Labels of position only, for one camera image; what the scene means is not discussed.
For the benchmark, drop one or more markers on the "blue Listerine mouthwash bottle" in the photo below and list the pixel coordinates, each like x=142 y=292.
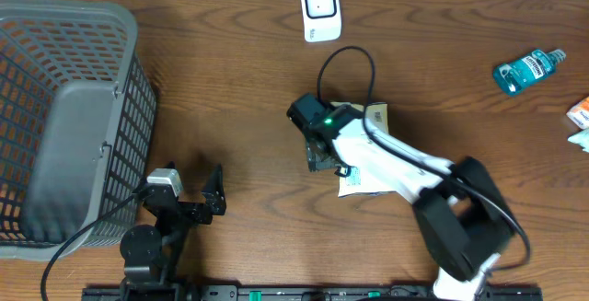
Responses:
x=514 y=77

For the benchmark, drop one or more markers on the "yellow snack bag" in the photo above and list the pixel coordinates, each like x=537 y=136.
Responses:
x=361 y=183

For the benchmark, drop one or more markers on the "grey plastic shopping basket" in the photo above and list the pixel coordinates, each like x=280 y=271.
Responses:
x=77 y=117

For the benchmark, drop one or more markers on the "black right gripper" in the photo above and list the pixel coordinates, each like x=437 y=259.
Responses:
x=316 y=163

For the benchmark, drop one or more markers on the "teal wet wipes pack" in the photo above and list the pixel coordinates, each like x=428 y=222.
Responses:
x=581 y=138

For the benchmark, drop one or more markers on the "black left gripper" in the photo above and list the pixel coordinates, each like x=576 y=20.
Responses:
x=213 y=195

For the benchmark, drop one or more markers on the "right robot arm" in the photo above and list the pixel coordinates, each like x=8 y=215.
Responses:
x=465 y=222

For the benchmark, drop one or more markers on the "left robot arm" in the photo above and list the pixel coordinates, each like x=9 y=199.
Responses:
x=151 y=253

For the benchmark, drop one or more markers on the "orange tissue pack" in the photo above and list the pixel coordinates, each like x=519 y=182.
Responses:
x=579 y=113

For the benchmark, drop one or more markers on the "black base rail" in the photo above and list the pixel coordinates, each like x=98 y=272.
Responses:
x=235 y=293

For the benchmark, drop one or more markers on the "white barcode scanner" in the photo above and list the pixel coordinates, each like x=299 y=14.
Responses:
x=321 y=20

